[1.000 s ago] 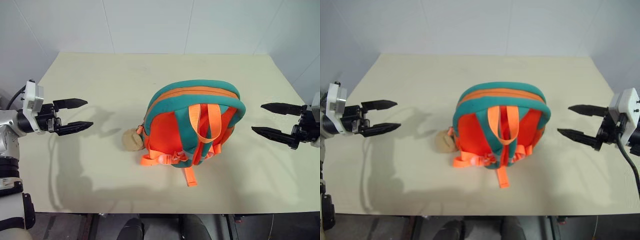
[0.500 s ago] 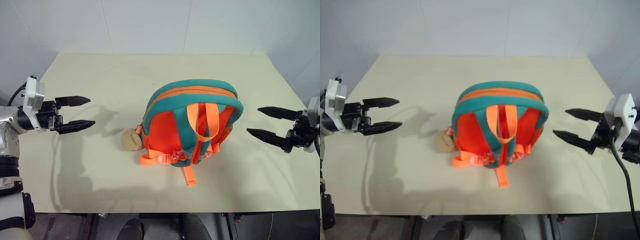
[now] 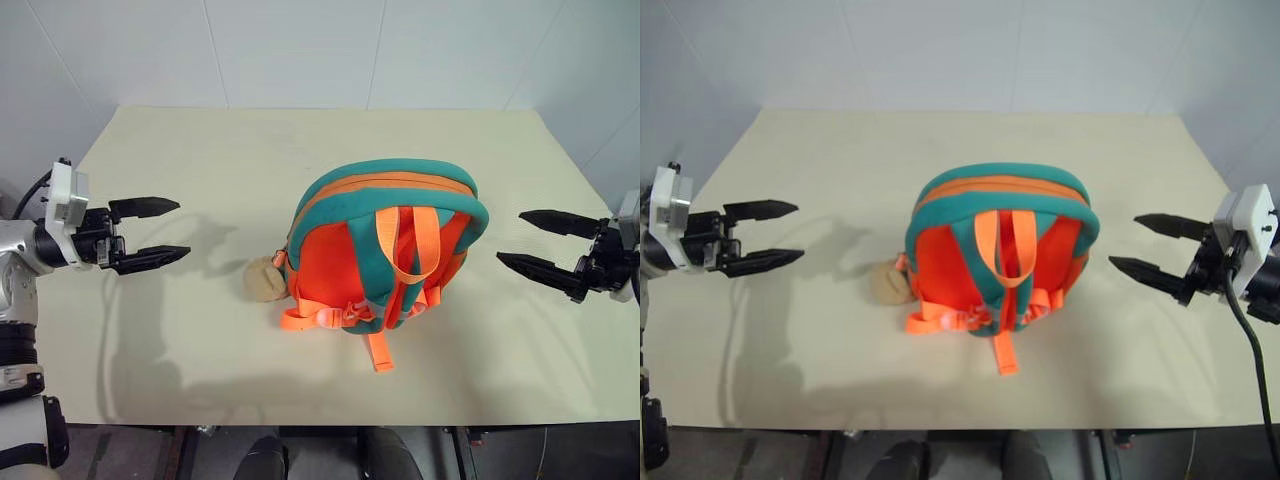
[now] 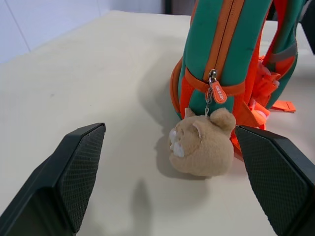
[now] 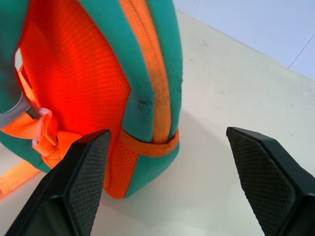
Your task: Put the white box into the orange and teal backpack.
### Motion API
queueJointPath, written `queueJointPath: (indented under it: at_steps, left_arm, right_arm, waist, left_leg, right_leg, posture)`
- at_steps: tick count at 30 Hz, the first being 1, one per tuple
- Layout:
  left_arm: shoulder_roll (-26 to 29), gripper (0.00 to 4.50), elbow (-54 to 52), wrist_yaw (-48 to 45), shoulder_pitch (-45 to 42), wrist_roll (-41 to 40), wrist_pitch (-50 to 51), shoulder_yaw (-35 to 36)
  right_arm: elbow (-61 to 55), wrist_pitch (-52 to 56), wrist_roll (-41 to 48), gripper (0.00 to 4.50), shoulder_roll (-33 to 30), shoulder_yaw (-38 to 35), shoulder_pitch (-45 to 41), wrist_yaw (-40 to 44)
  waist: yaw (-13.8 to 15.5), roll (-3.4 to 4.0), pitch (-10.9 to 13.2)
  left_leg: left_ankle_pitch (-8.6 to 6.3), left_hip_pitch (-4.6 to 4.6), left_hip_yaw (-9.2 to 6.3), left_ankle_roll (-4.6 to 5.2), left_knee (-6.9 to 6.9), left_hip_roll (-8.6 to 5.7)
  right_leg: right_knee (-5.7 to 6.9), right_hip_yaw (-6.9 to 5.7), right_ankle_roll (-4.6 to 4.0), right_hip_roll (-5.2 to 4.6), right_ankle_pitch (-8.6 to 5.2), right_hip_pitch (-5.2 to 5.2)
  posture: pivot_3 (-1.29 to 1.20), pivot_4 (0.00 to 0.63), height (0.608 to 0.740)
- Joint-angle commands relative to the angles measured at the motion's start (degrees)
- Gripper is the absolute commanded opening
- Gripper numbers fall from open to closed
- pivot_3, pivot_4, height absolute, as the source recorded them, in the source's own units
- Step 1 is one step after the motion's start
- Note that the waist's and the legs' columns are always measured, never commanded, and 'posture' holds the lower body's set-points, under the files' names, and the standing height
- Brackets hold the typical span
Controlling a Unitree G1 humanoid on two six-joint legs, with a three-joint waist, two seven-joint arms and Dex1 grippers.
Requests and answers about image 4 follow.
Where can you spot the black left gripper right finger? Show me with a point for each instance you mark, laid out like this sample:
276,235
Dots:
278,182

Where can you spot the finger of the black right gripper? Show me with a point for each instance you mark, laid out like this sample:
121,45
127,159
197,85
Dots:
310,22

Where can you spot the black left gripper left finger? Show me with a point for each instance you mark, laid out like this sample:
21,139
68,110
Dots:
61,186

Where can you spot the green and orange backpack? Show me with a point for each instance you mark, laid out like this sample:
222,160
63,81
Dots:
209,44

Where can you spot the orange zipper pull tab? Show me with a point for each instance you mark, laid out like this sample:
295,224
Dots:
219,94

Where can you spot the dark furniture piece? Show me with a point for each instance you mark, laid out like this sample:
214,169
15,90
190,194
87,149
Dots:
178,6

